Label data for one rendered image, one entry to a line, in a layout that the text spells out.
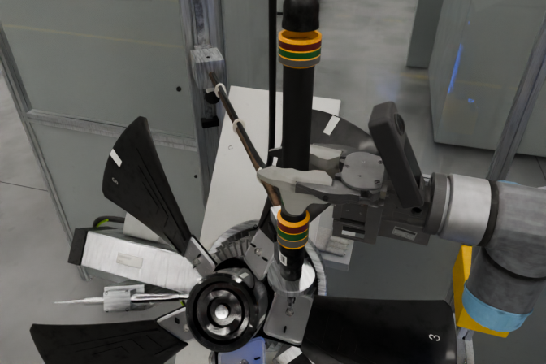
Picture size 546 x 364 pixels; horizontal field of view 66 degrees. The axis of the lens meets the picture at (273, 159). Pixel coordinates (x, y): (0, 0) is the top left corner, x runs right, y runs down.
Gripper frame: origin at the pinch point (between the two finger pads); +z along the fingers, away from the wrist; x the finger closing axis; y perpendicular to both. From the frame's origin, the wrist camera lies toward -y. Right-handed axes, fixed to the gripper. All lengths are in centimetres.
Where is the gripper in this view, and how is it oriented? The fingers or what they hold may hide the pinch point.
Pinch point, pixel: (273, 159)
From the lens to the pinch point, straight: 51.4
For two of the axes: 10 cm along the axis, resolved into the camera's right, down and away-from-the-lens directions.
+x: 2.9, -5.4, 7.9
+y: -0.1, 8.2, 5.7
